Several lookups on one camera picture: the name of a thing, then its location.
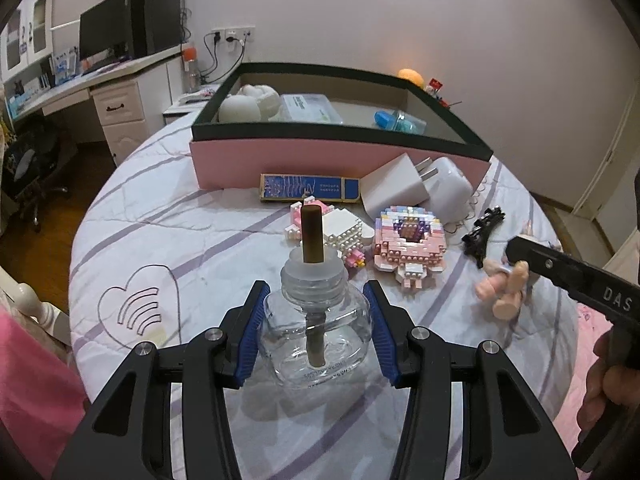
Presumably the black computer monitor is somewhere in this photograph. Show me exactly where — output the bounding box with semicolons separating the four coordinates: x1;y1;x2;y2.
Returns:
79;0;128;60

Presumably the orange octopus plush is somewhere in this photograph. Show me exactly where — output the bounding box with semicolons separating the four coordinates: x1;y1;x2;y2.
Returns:
397;68;425;89

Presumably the blue paper matchbox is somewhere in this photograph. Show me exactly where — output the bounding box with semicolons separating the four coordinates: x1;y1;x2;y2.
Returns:
259;174;361;203

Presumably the white glass-door cabinet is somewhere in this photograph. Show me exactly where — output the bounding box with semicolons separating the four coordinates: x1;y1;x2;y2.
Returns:
1;0;53;82

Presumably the black office chair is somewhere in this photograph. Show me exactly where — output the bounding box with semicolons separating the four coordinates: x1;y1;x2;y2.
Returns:
1;117;70;233

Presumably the glass liquid refill bottle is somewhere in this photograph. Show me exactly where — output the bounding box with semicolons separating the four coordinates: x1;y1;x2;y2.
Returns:
258;203;372;389

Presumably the pink bunny figurine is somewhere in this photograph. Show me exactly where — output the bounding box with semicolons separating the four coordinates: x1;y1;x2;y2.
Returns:
474;258;530;322

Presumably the clear plastic case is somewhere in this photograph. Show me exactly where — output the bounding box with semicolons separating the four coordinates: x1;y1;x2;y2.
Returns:
278;94;343;125

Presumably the white wall charger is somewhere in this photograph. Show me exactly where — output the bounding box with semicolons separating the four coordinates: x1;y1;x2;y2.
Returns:
359;154;433;220

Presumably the white desk with drawers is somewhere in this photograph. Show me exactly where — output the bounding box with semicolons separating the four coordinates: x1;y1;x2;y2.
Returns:
10;47;183;165

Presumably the orange-lid water bottle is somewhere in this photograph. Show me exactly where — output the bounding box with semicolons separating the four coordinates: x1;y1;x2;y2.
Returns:
181;42;200;93

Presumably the white wall power strip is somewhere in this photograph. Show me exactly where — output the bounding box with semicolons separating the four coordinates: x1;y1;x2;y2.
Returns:
210;25;256;44

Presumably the striped white quilt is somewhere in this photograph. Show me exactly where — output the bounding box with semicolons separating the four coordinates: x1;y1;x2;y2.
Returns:
68;117;577;479

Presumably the pink purple brick figure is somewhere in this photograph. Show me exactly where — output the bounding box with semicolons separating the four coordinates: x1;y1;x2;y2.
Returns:
373;206;447;290

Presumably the blue plastic bottle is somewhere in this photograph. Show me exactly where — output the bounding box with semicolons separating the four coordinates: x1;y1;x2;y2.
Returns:
374;110;426;136

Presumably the black computer tower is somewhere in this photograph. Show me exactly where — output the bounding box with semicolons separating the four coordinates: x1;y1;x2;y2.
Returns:
127;0;181;58

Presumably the white pink brick figure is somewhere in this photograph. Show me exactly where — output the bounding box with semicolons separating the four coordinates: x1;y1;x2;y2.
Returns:
284;196;374;269

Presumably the pink bed blanket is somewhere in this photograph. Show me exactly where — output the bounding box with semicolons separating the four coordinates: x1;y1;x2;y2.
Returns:
1;312;87;479

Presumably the person's right hand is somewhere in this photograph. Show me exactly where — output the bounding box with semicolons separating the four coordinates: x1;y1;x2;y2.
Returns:
577;332;640;431

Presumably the red toy box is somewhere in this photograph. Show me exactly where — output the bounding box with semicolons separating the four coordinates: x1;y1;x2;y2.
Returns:
424;78;461;110

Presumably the black hair clip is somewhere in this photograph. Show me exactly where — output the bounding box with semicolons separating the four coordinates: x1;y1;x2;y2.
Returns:
462;207;506;262

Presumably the pink box with black rim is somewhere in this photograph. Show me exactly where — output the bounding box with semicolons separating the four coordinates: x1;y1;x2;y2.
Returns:
190;63;492;190

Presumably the white low side cabinet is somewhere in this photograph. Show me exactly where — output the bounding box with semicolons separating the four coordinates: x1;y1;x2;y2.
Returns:
163;84;220;125

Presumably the white round compact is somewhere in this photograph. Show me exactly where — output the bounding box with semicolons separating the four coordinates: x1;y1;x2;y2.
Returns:
218;94;262;124

